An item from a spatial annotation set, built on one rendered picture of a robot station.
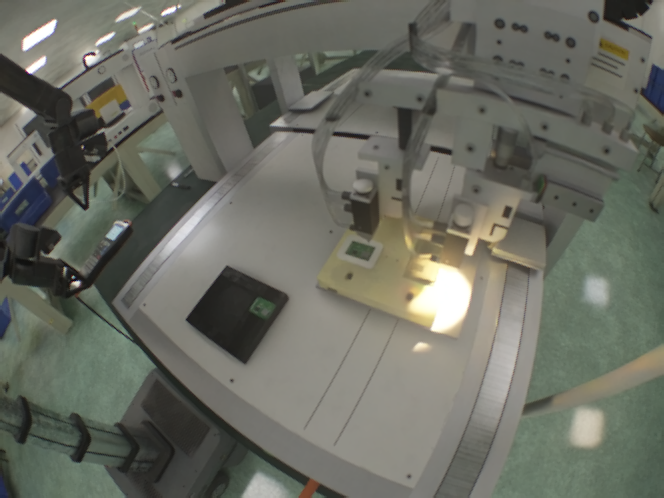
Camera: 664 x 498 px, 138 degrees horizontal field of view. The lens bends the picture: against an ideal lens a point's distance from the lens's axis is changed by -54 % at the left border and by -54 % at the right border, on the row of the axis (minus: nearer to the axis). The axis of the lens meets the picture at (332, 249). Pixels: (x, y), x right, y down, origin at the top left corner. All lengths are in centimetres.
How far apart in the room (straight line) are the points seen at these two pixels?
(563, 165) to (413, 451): 33
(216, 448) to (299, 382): 78
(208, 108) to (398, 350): 62
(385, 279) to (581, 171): 26
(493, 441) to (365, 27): 51
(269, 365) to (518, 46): 42
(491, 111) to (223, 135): 61
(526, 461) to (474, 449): 102
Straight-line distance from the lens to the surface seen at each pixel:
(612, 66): 37
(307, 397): 35
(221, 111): 71
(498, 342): 39
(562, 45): 23
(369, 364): 35
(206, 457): 112
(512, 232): 47
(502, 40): 23
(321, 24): 40
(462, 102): 22
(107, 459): 110
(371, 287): 35
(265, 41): 46
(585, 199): 28
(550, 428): 142
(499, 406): 37
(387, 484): 34
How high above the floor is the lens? 119
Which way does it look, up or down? 50 degrees down
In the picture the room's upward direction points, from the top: 15 degrees counter-clockwise
